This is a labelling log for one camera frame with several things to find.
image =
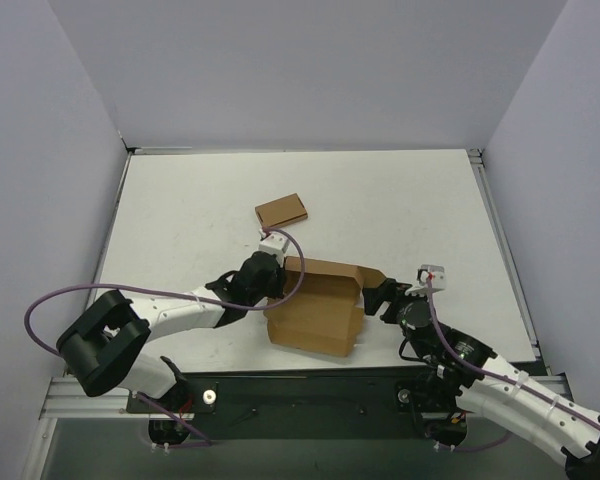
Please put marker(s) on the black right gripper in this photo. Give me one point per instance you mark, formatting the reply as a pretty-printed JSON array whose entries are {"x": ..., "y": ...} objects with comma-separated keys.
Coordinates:
[{"x": 387, "y": 300}]

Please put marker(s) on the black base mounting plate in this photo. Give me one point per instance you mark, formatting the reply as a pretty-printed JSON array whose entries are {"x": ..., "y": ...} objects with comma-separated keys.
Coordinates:
[{"x": 383, "y": 403}]

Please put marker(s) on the large cardboard box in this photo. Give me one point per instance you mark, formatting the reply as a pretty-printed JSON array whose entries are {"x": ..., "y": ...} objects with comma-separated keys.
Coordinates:
[{"x": 324, "y": 315}]

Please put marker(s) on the aluminium frame rail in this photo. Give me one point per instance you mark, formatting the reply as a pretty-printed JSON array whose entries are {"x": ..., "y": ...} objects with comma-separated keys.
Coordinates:
[{"x": 65, "y": 399}]

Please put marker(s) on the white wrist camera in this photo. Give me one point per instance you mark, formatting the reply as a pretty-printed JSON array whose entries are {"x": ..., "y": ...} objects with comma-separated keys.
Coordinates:
[
  {"x": 429, "y": 279},
  {"x": 274, "y": 243}
]

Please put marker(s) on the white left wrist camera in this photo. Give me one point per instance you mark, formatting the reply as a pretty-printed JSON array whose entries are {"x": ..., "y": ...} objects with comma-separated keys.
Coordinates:
[{"x": 274, "y": 243}]

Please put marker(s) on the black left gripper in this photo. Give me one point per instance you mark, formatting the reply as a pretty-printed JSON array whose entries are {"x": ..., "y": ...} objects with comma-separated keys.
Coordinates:
[{"x": 276, "y": 279}]

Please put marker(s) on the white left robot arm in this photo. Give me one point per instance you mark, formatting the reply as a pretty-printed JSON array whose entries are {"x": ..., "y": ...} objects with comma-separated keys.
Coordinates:
[{"x": 103, "y": 347}]

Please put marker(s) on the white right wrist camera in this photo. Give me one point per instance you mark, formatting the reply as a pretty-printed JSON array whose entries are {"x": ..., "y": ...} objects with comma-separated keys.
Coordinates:
[{"x": 429, "y": 279}]

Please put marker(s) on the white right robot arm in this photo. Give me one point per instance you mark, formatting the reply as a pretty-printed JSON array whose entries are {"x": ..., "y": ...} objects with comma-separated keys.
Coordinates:
[{"x": 473, "y": 377}]

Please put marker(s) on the small folded cardboard box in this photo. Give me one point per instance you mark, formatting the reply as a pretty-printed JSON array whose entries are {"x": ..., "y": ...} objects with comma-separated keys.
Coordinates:
[{"x": 281, "y": 212}]

